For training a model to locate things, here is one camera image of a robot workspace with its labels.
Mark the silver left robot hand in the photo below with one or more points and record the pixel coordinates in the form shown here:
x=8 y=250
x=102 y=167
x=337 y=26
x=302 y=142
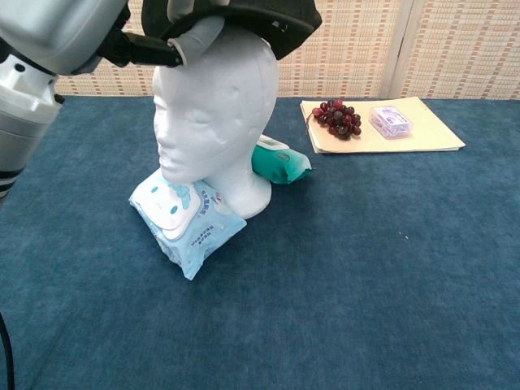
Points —
x=53 y=28

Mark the black cap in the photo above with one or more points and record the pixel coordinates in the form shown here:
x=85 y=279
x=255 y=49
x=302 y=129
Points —
x=260 y=12

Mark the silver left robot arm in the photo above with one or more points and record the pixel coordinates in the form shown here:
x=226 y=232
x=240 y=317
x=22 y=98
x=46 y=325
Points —
x=20 y=122

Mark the white foam mannequin head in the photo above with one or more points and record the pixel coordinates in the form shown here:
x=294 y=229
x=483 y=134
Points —
x=195 y=122

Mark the woven bamboo screen panel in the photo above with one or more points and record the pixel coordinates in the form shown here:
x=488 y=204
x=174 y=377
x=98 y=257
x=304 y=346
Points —
x=467 y=44
x=105 y=83
x=345 y=48

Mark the light blue wet wipes pack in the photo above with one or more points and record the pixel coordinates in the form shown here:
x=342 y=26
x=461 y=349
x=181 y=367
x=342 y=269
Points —
x=195 y=239

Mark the green wet wipes pack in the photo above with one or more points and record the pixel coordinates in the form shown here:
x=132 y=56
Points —
x=280 y=164

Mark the dark red grape bunch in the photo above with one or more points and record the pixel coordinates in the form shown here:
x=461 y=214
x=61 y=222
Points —
x=339 y=120

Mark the clear box of purple picks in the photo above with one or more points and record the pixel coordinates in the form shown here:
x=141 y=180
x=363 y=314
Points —
x=391 y=122

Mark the beige manila folder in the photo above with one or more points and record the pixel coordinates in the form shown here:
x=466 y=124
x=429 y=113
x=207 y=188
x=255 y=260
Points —
x=430 y=134

